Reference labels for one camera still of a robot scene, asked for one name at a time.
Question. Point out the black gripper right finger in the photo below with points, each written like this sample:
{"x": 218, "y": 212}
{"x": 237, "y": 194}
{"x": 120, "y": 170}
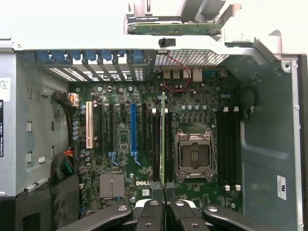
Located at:
{"x": 180, "y": 216}

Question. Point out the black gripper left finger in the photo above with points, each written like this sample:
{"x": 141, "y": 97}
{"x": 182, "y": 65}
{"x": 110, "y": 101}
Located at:
{"x": 149, "y": 216}

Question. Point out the black RAM slot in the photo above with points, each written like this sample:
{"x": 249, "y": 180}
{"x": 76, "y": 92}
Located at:
{"x": 237, "y": 144}
{"x": 171, "y": 144}
{"x": 231, "y": 144}
{"x": 154, "y": 144}
{"x": 219, "y": 144}
{"x": 158, "y": 144}
{"x": 168, "y": 144}
{"x": 225, "y": 144}

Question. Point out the silver chipset heatsink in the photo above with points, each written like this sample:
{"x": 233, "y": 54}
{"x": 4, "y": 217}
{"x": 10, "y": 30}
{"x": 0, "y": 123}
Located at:
{"x": 111, "y": 186}

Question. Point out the green Dell motherboard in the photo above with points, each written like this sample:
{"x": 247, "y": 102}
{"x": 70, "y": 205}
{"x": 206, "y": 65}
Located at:
{"x": 142, "y": 166}

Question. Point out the metal CPU socket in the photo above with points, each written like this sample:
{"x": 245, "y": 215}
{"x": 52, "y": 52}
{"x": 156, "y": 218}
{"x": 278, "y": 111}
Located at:
{"x": 195, "y": 154}

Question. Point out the long black expansion slot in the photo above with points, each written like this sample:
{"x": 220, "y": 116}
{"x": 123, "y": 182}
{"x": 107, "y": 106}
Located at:
{"x": 103, "y": 127}
{"x": 111, "y": 127}
{"x": 144, "y": 127}

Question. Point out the blue PCIe expansion slot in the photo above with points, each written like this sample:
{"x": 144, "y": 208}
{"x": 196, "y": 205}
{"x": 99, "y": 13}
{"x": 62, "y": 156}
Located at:
{"x": 133, "y": 127}

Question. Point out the white case sticker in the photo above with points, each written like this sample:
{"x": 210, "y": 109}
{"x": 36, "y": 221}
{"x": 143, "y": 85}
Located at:
{"x": 281, "y": 187}

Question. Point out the short black expansion slot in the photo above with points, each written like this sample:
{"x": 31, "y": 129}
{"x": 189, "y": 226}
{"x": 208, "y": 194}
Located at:
{"x": 123, "y": 111}

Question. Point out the white PCI expansion slot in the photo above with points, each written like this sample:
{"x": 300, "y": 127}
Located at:
{"x": 89, "y": 125}

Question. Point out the grey metal PC case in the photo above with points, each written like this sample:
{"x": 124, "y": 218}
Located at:
{"x": 264, "y": 120}

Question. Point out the rear port block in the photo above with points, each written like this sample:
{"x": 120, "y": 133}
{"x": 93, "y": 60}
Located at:
{"x": 183, "y": 74}

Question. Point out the black white power supply label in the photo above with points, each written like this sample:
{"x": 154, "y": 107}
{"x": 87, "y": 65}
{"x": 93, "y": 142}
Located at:
{"x": 1, "y": 127}

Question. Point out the green graphics card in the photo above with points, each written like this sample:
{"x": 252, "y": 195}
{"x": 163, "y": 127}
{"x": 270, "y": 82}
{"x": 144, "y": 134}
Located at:
{"x": 178, "y": 28}

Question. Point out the black round case switch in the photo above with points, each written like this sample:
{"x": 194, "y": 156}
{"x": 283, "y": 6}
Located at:
{"x": 162, "y": 42}

